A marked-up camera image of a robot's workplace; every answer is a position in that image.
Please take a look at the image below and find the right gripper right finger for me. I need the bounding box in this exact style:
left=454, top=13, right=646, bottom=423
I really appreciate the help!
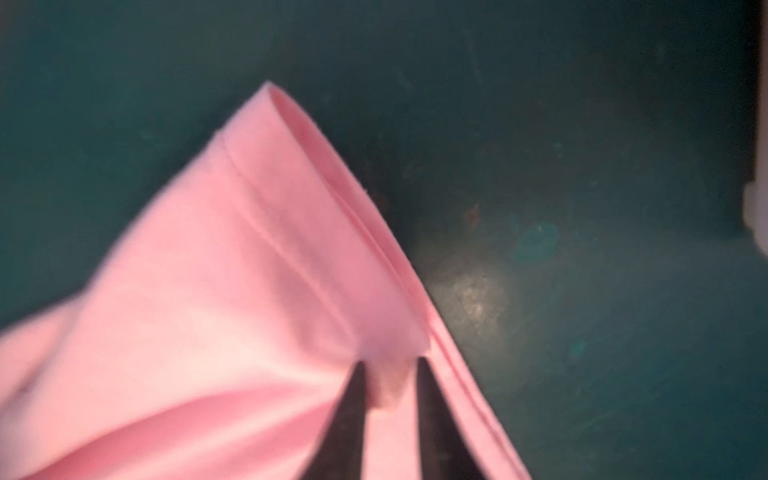
left=416, top=357, right=485, bottom=480

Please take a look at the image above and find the white plastic laundry basket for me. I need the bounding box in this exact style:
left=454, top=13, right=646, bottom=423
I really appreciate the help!
left=743, top=1, right=767, bottom=255

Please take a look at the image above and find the pink t shirt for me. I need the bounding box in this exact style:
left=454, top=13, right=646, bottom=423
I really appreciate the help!
left=1, top=83, right=528, bottom=479

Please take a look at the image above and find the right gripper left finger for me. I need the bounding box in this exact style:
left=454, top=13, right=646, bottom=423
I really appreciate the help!
left=300, top=361, right=367, bottom=480

